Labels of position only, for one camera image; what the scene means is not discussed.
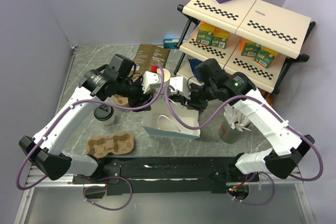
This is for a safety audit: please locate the blue chip bag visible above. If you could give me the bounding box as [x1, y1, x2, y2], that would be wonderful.
[188, 59, 209, 81]

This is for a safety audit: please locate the separated brown cup carrier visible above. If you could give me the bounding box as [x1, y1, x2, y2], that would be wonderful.
[86, 132, 134, 158]

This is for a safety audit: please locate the grey cup of stirrers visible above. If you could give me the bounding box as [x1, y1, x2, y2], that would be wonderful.
[218, 105, 252, 144]

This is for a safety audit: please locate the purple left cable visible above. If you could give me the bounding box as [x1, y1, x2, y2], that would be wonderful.
[16, 63, 166, 210]

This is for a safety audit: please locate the single white paper cup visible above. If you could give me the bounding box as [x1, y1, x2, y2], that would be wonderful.
[101, 115, 115, 126]

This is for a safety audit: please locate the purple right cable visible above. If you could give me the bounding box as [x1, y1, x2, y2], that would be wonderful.
[164, 87, 324, 206]

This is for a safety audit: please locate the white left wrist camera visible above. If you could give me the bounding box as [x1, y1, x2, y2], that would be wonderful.
[142, 68, 162, 94]

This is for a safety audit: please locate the orange snack bag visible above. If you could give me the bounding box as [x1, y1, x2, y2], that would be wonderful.
[262, 92, 274, 107]

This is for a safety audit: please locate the light blue paper bag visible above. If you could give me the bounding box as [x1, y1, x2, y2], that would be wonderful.
[142, 99, 201, 140]

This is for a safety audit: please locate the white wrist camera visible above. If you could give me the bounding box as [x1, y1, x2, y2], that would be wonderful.
[169, 77, 190, 99]
[142, 68, 162, 94]

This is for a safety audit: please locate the purple cable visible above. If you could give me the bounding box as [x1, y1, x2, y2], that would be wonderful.
[16, 63, 166, 210]
[164, 87, 324, 206]

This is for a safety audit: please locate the brown pulp cup carrier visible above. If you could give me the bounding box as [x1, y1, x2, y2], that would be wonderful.
[112, 76, 145, 108]

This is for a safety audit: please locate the white paper cup stack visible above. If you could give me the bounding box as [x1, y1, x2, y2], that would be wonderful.
[156, 68, 171, 95]

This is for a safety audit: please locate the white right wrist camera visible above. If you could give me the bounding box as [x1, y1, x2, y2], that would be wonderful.
[169, 77, 190, 99]

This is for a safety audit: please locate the green juice carton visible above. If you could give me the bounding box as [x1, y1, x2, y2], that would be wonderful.
[254, 50, 275, 69]
[196, 30, 213, 46]
[240, 42, 261, 57]
[211, 36, 228, 49]

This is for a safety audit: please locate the blue R&O box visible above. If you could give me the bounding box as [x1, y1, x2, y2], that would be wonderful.
[163, 37, 180, 49]

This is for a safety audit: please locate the cream checkered shelf rack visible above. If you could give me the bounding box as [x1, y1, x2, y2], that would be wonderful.
[175, 0, 316, 94]

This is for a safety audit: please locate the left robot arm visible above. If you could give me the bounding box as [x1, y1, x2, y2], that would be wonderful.
[19, 54, 162, 183]

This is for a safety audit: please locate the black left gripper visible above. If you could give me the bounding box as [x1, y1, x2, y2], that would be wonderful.
[116, 74, 154, 112]

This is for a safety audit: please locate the brown coffee bean bag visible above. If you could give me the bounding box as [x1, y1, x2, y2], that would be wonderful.
[133, 44, 170, 74]

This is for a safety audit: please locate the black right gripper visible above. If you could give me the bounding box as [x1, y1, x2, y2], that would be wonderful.
[181, 82, 217, 112]

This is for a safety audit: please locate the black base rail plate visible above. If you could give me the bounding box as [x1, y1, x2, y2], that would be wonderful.
[25, 155, 279, 200]

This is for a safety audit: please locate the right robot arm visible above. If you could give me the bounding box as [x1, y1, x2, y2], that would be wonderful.
[183, 58, 314, 181]

